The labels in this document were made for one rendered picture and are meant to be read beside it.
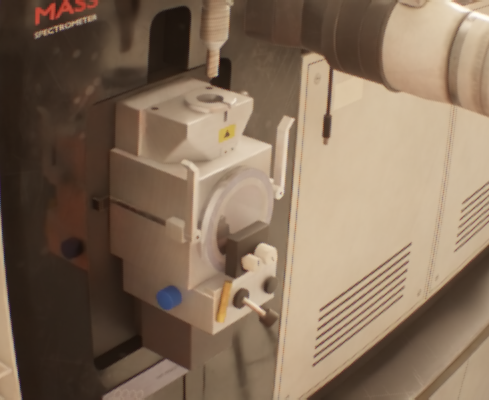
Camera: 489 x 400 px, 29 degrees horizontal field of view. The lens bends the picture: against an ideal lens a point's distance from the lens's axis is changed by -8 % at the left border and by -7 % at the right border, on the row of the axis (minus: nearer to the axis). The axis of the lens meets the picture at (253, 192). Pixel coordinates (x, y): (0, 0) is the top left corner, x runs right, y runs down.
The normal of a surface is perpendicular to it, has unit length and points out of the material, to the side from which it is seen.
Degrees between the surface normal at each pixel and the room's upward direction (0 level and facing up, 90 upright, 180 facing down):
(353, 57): 109
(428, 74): 102
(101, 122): 90
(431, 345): 0
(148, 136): 90
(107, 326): 90
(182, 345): 90
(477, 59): 71
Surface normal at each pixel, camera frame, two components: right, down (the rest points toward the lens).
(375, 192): 0.79, 0.30
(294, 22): -0.29, 0.40
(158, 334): -0.60, 0.31
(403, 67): -0.60, 0.50
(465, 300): 0.06, -0.90
